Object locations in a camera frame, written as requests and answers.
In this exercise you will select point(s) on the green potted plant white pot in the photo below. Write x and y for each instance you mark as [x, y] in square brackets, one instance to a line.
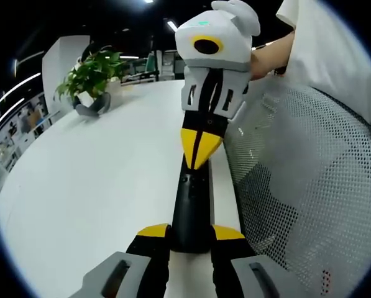
[92, 74]

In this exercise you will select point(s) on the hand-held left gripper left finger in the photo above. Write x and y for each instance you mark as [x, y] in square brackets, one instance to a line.
[148, 257]

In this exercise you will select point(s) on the black remote control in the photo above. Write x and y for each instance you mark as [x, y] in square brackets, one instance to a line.
[191, 217]

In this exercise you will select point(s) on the person in white shirt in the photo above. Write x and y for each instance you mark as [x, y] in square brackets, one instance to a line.
[328, 62]

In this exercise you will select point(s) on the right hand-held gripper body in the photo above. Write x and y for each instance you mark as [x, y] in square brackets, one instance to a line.
[231, 34]

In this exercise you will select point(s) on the white mesh basket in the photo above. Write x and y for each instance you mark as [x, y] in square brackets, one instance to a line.
[297, 186]

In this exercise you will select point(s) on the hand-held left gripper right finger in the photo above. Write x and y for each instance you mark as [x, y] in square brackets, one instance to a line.
[235, 260]

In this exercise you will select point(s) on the black grey headset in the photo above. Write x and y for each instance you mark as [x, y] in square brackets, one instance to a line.
[102, 104]

